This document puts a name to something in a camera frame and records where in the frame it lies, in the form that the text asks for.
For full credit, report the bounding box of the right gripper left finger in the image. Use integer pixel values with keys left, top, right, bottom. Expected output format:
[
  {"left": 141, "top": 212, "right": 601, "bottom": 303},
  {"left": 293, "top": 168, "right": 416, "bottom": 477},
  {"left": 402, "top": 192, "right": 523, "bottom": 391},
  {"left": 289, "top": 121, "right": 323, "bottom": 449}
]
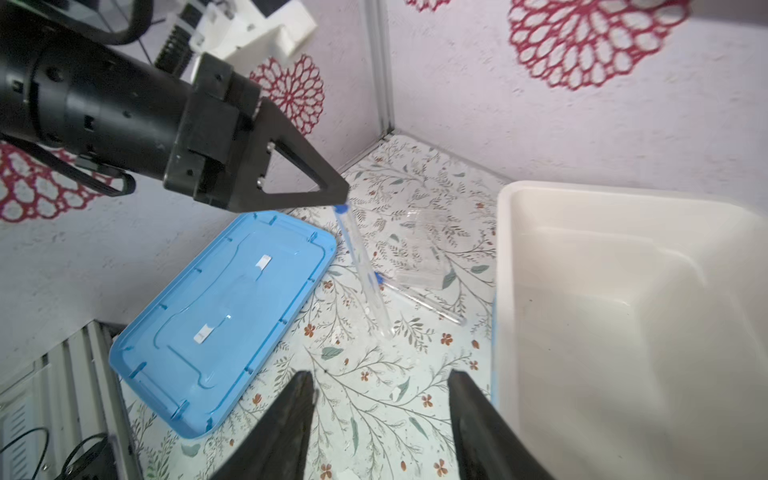
[{"left": 211, "top": 371, "right": 315, "bottom": 480}]

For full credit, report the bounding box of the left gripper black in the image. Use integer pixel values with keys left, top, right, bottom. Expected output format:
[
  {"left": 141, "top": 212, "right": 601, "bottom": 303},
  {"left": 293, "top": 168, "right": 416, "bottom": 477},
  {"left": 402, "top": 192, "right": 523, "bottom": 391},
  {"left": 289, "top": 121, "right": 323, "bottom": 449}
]
[{"left": 1, "top": 11, "right": 260, "bottom": 210}]

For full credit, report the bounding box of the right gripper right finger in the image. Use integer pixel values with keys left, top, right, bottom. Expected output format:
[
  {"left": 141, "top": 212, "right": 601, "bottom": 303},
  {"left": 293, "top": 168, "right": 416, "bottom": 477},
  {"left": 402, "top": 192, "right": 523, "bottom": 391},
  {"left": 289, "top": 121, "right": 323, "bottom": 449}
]
[{"left": 447, "top": 370, "right": 553, "bottom": 480}]

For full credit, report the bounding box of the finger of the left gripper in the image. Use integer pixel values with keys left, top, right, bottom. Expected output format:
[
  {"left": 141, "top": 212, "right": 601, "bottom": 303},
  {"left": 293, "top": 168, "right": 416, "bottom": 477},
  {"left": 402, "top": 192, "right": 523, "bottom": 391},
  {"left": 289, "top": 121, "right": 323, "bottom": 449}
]
[{"left": 227, "top": 99, "right": 349, "bottom": 213}]

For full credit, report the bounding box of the test tube blue cap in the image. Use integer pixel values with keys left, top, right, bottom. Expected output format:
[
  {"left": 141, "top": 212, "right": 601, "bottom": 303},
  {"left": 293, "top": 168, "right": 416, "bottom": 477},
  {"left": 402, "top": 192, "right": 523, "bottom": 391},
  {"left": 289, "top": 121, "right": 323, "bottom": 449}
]
[
  {"left": 375, "top": 272, "right": 466, "bottom": 326},
  {"left": 333, "top": 204, "right": 394, "bottom": 339}
]

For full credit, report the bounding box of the white plastic bin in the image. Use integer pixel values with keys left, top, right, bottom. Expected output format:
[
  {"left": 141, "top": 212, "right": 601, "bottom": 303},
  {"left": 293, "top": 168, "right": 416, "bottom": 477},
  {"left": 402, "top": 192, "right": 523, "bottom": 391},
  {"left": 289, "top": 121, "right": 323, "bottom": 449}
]
[{"left": 491, "top": 181, "right": 767, "bottom": 479}]

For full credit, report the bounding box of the blue plastic lid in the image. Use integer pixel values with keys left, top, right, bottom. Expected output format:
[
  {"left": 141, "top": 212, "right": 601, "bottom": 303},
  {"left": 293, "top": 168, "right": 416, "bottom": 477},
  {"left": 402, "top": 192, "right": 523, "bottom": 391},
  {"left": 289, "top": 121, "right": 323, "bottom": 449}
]
[{"left": 109, "top": 211, "right": 337, "bottom": 439}]

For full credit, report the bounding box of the clear plastic tube rack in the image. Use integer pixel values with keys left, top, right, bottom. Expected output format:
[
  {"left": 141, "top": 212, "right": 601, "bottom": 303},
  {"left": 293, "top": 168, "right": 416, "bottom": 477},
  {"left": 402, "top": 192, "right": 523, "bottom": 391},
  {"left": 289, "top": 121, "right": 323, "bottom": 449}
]
[{"left": 390, "top": 208, "right": 451, "bottom": 290}]

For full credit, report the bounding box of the aluminium rail base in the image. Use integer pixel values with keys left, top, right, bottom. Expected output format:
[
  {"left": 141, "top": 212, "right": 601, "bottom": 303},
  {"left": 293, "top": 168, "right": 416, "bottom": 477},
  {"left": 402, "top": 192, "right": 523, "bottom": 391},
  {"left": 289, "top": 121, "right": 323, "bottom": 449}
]
[{"left": 1, "top": 320, "right": 143, "bottom": 479}]

